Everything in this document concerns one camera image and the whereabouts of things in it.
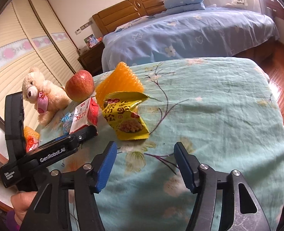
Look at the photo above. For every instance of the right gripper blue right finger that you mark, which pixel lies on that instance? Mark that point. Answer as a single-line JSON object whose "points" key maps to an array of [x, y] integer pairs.
{"points": [[188, 165]]}

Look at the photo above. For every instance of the blue candy wrapper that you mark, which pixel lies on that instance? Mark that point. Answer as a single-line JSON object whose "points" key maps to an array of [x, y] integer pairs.
{"points": [[67, 122]]}

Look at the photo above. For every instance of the blue pillows stack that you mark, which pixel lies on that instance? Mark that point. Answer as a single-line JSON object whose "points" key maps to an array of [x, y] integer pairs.
{"points": [[179, 6]]}

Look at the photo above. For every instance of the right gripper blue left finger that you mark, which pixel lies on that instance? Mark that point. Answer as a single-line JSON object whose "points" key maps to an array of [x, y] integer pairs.
{"points": [[102, 166]]}

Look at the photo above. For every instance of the blue bed quilt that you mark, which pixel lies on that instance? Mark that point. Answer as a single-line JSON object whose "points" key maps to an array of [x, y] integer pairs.
{"points": [[213, 32]]}

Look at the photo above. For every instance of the red yellow apple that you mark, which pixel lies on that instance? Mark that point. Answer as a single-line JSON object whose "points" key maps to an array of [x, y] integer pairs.
{"points": [[80, 86]]}

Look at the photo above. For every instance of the wooden headboard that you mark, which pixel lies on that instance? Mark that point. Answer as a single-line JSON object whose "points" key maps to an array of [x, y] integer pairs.
{"points": [[112, 17]]}

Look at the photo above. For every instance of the wooden nightstand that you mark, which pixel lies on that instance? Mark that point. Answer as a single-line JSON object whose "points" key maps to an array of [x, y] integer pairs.
{"points": [[91, 60]]}

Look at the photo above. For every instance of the louvered wardrobe doors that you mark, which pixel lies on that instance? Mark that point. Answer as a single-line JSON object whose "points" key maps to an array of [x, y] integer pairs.
{"points": [[32, 35]]}

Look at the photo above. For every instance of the teal floral bedspread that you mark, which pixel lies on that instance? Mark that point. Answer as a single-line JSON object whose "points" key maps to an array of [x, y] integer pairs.
{"points": [[223, 111]]}

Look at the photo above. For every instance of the red pink gift packet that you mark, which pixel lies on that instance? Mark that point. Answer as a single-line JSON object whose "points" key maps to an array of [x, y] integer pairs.
{"points": [[32, 144]]}

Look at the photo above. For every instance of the yellow snack bag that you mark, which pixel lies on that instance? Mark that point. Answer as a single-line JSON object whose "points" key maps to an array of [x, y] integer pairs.
{"points": [[120, 113]]}

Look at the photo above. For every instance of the orange foam fruit net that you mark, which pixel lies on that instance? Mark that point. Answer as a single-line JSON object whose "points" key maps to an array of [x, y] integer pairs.
{"points": [[122, 79]]}

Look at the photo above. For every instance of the framed photo on nightstand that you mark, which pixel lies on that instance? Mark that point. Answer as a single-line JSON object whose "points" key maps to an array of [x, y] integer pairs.
{"points": [[91, 41]]}

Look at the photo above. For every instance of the person's left hand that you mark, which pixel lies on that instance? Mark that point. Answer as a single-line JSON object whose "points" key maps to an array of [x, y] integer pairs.
{"points": [[21, 202]]}

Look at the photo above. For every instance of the red white carton box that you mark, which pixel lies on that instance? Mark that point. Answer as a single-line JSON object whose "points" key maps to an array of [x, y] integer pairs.
{"points": [[85, 114]]}

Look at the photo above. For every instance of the cream teddy bear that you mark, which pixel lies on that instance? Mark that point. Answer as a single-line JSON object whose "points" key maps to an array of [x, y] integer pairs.
{"points": [[46, 97]]}

